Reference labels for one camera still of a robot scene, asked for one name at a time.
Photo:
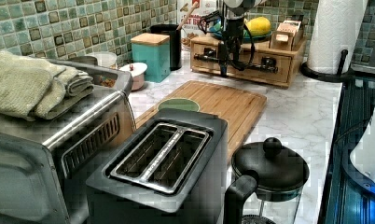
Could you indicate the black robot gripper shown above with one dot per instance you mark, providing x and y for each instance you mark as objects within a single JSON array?
[{"x": 229, "y": 47}]

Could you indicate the wooden drawer chest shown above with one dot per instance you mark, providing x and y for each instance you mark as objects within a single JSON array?
[{"x": 277, "y": 67}]

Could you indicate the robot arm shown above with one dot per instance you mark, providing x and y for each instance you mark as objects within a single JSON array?
[{"x": 235, "y": 9}]

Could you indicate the blue plate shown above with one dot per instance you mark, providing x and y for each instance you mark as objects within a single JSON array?
[{"x": 216, "y": 32}]

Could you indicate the yellow plush pineapple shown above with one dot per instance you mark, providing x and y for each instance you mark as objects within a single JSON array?
[{"x": 258, "y": 26}]

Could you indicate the cereal box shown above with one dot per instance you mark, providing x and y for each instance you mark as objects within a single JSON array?
[{"x": 190, "y": 28}]

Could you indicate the wooden tea bag holder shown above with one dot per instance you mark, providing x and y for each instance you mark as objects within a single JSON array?
[{"x": 287, "y": 35}]

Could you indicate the black utensil holder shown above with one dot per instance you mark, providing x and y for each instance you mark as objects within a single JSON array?
[{"x": 175, "y": 42}]

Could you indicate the wooden spoon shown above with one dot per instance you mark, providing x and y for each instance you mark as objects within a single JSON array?
[{"x": 185, "y": 19}]

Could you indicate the wooden cutting board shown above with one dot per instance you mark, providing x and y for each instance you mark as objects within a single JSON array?
[{"x": 239, "y": 108}]

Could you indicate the green bowl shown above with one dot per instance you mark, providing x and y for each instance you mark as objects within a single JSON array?
[{"x": 179, "y": 103}]

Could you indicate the teal canister with wooden lid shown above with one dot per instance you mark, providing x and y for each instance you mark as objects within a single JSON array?
[{"x": 154, "y": 51}]

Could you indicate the pink sugar bowl with lid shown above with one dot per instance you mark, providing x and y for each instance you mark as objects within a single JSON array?
[{"x": 137, "y": 70}]

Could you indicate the paper towel roll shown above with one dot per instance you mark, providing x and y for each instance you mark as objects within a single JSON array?
[{"x": 336, "y": 28}]

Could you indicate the clear cereal jar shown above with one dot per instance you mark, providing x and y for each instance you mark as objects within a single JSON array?
[{"x": 108, "y": 60}]

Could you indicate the black toaster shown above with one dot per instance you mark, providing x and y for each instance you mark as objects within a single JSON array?
[{"x": 172, "y": 170}]

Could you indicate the glass french press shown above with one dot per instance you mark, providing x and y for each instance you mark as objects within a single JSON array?
[{"x": 268, "y": 179}]

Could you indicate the folded green towel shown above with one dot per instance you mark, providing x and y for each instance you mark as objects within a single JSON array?
[{"x": 33, "y": 88}]

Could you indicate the stainless toaster oven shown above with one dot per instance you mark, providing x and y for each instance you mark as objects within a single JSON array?
[{"x": 44, "y": 164}]

